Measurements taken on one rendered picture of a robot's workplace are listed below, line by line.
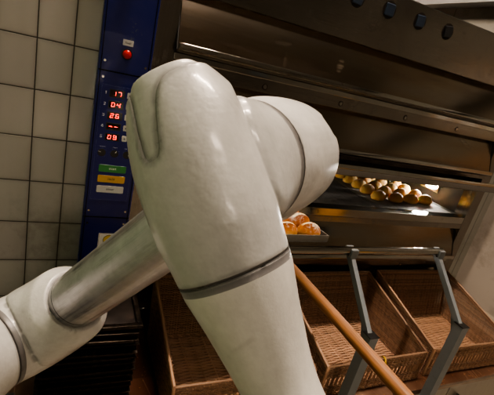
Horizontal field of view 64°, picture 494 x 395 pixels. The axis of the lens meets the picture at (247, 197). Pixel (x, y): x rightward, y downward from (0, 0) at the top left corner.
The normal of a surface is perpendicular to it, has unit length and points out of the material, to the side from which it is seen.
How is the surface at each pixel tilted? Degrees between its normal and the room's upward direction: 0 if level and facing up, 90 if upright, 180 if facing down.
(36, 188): 90
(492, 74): 90
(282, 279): 64
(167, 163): 76
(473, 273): 90
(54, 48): 90
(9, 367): 82
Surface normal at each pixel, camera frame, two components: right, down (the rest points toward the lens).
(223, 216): 0.21, -0.07
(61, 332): 0.39, 0.18
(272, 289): 0.55, 0.02
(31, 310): -0.09, -0.30
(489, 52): 0.38, 0.39
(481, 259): -0.91, -0.08
